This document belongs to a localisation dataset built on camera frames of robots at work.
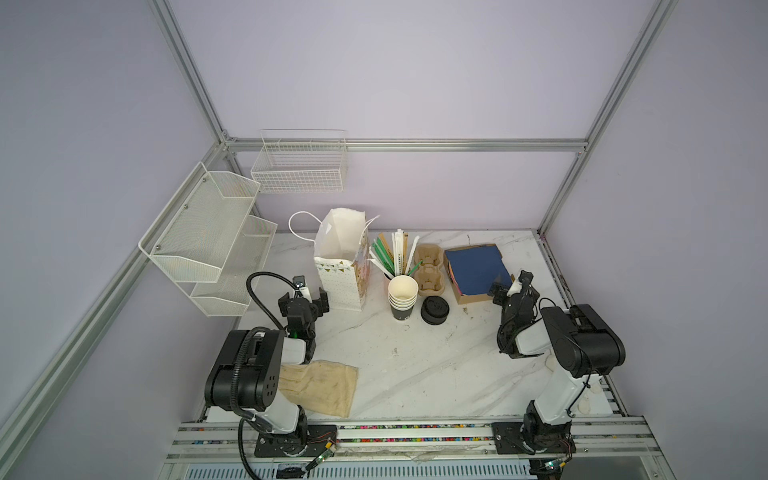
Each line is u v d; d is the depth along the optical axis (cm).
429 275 101
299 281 80
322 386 82
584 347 49
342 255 78
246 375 44
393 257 95
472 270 105
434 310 93
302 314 72
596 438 76
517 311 72
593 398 81
